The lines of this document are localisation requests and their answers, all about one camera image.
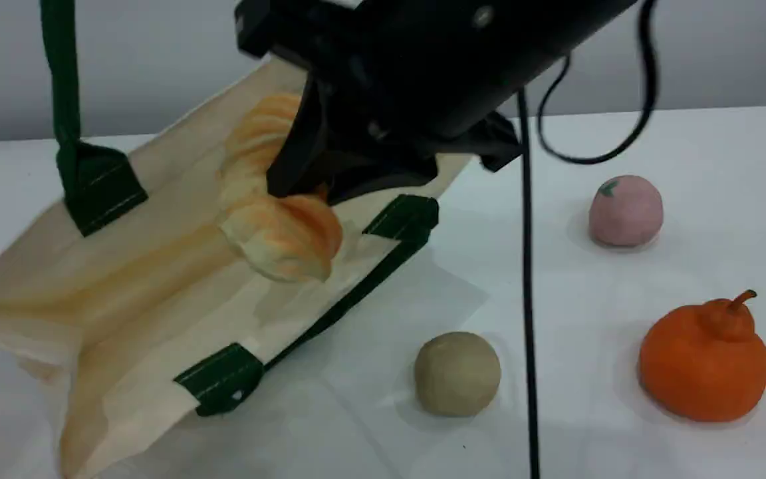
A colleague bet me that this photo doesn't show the long ridged orange bread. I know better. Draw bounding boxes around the long ridged orange bread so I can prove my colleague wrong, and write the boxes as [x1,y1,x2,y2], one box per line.
[217,92,344,283]

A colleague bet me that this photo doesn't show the looped black cable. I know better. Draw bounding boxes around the looped black cable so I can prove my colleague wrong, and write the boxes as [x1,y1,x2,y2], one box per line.
[537,0,661,165]

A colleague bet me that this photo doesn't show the pink peach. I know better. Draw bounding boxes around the pink peach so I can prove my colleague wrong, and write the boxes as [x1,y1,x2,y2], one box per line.
[587,175,664,249]

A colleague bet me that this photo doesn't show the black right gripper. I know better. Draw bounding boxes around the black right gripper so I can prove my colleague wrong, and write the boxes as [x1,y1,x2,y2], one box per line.
[267,27,525,205]

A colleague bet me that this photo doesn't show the beige round ball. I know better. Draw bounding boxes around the beige round ball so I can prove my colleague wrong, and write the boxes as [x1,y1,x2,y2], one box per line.
[414,331,502,420]

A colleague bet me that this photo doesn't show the orange tangerine with stem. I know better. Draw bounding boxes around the orange tangerine with stem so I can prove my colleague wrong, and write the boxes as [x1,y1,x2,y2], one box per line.
[637,289,766,424]

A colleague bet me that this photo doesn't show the black wrist camera silver end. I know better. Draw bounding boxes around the black wrist camera silver end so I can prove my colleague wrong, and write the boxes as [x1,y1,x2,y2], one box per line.
[233,0,364,67]

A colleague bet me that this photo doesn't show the white canvas bag green handles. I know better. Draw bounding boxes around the white canvas bag green handles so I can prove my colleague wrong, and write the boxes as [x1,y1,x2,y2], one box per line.
[0,0,473,479]

